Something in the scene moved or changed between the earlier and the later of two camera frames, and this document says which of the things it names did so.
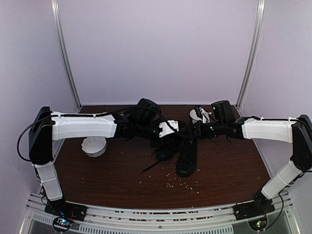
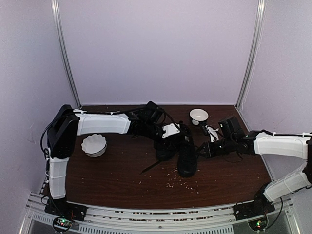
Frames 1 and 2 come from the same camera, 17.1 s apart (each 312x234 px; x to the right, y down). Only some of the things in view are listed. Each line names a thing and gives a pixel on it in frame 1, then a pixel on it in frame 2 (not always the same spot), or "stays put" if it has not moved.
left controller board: (61, 224) stays put
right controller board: (258, 224) stays put
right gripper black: (199, 134) to (209, 153)
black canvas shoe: (165, 150) stays put
